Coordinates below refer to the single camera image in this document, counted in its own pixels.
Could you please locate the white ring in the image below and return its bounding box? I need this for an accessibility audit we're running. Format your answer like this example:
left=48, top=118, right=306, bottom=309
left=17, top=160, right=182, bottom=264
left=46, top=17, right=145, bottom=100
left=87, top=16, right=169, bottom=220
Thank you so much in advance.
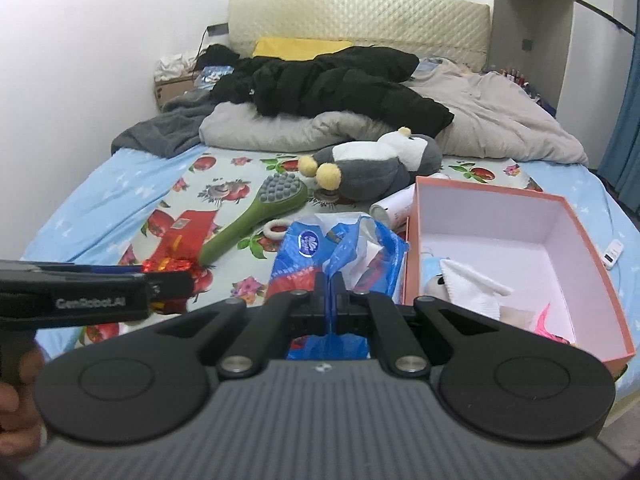
left=262, top=219, right=291, bottom=241

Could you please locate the row of small bottles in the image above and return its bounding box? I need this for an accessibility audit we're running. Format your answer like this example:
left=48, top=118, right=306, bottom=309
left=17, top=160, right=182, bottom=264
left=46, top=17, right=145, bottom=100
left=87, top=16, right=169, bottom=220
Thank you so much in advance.
left=495, top=66, right=543, bottom=101

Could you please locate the beige quilted headboard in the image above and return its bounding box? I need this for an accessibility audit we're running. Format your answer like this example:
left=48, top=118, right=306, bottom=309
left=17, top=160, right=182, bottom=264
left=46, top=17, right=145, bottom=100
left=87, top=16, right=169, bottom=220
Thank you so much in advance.
left=227, top=0, right=491, bottom=73

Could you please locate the grey cabinet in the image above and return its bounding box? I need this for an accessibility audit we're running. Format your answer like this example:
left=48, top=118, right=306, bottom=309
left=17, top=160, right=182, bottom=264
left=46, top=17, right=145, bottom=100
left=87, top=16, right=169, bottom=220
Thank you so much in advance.
left=487, top=0, right=640, bottom=106

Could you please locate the black jacket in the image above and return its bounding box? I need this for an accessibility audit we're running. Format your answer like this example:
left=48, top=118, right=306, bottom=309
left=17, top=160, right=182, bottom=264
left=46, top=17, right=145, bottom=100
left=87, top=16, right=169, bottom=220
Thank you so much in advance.
left=210, top=46, right=455, bottom=136

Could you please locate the fruit print bed sheet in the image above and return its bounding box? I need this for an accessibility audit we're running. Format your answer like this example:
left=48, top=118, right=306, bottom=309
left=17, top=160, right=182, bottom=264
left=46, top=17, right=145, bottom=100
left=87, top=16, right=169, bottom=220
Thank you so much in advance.
left=75, top=147, right=543, bottom=351

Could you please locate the blue curtain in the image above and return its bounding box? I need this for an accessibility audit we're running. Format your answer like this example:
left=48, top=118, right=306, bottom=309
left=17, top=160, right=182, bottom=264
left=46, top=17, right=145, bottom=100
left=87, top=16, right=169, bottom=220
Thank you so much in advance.
left=597, top=35, right=640, bottom=201

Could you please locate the yellow pillow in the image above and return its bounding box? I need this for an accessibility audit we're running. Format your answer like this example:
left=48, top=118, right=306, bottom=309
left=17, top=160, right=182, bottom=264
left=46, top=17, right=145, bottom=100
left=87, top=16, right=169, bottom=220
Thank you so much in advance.
left=252, top=37, right=353, bottom=59

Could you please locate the crumpled white cloth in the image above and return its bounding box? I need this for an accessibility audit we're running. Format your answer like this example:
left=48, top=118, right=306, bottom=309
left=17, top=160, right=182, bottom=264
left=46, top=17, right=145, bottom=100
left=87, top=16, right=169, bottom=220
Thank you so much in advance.
left=154, top=51, right=198, bottom=81

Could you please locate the small white remote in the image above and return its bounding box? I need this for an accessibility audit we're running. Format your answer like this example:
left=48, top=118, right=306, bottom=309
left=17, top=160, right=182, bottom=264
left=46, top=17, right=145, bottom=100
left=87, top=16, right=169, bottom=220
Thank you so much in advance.
left=600, top=240, right=626, bottom=267

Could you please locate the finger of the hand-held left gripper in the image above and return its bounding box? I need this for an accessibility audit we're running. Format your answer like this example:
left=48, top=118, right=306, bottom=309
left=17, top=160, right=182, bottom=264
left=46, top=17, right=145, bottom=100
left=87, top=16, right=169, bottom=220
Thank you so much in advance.
left=149, top=270, right=195, bottom=308

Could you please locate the panda plush toy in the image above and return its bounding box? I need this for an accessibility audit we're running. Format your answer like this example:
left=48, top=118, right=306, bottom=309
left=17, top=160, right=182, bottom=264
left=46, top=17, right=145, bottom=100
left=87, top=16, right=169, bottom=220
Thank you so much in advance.
left=422, top=272, right=451, bottom=298

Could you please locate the white cloth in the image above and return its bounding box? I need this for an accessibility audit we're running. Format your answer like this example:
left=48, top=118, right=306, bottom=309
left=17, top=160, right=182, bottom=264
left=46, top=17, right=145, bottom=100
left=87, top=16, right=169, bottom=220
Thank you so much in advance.
left=440, top=258, right=515, bottom=318
left=154, top=51, right=198, bottom=81

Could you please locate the beige duvet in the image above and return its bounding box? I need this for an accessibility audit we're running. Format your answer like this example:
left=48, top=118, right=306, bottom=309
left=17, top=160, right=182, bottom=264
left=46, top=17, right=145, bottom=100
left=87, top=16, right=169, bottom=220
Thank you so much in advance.
left=199, top=57, right=590, bottom=165

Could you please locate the pink ribbon toy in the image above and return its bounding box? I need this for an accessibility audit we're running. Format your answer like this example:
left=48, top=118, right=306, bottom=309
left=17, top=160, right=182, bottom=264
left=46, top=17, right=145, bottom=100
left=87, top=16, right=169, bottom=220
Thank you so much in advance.
left=532, top=302, right=571, bottom=343

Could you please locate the grey blanket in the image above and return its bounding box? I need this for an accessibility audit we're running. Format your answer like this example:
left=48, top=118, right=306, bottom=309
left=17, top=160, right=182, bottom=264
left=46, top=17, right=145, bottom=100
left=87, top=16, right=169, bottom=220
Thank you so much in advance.
left=111, top=87, right=223, bottom=157

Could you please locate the red packet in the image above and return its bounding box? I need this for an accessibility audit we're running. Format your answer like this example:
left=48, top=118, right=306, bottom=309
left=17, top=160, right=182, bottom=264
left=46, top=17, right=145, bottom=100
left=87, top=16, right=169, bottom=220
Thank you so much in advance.
left=142, top=208, right=221, bottom=313

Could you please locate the small black cloth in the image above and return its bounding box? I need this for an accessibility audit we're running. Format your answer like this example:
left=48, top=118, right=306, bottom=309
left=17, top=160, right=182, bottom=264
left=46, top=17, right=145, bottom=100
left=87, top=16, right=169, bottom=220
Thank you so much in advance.
left=194, top=44, right=242, bottom=72

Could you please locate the person's left hand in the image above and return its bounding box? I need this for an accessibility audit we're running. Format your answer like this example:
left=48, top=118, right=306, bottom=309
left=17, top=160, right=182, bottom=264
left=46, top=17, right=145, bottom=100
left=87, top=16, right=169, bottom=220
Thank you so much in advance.
left=0, top=344, right=49, bottom=449

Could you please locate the grey penguin plush toy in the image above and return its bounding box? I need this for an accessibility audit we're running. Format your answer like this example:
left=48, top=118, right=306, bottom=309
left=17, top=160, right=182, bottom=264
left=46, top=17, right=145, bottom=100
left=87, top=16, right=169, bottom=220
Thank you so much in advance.
left=298, top=127, right=443, bottom=201

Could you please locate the brown cardboard box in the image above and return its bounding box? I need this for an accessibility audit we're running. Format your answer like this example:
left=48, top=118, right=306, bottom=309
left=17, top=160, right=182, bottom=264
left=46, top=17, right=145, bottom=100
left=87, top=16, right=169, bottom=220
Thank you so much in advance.
left=154, top=76, right=201, bottom=111

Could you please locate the blue printed packet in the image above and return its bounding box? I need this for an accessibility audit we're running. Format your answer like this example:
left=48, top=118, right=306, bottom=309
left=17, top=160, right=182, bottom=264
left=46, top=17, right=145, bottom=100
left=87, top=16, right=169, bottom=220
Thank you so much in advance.
left=195, top=65, right=236, bottom=91

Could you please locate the pink cardboard box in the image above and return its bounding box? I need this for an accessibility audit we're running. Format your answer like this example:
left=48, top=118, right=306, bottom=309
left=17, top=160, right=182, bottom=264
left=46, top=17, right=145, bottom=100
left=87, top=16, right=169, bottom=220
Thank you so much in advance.
left=400, top=176, right=636, bottom=363

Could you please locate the light blue cloth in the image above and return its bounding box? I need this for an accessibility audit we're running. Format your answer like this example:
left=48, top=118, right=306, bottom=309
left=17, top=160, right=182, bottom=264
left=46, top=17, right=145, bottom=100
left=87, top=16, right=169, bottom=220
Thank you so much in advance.
left=414, top=57, right=452, bottom=81

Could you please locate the blue face mask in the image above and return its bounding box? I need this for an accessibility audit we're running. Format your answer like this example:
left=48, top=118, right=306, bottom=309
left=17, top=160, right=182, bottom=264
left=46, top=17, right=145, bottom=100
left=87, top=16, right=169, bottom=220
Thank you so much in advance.
left=420, top=252, right=451, bottom=281

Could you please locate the light blue bed sheet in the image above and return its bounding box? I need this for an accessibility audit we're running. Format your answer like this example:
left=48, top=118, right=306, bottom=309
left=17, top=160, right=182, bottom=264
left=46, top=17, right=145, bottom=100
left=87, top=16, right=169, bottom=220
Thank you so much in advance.
left=20, top=147, right=640, bottom=411

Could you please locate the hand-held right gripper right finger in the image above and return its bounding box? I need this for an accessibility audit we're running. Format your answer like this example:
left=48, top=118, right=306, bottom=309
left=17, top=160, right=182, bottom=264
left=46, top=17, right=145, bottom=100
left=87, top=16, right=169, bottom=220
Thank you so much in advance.
left=331, top=271, right=503, bottom=378

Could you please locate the green massage brush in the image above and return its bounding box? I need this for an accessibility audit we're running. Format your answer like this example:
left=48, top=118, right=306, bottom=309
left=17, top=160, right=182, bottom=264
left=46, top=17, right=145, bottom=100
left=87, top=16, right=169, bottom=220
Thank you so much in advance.
left=197, top=172, right=309, bottom=267

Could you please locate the blue tissue packet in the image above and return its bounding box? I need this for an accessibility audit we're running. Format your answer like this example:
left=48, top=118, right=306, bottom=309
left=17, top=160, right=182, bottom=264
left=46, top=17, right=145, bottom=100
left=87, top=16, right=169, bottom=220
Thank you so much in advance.
left=265, top=212, right=411, bottom=361

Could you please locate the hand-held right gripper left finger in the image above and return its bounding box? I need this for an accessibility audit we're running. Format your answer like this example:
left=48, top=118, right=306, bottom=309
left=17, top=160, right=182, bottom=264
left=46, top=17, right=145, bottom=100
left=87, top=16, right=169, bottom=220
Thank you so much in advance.
left=155, top=271, right=330, bottom=378

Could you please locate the white bottle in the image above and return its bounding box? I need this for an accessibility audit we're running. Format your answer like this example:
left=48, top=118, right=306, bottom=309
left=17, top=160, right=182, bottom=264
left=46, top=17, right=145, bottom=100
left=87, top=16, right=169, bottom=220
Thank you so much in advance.
left=369, top=183, right=417, bottom=226

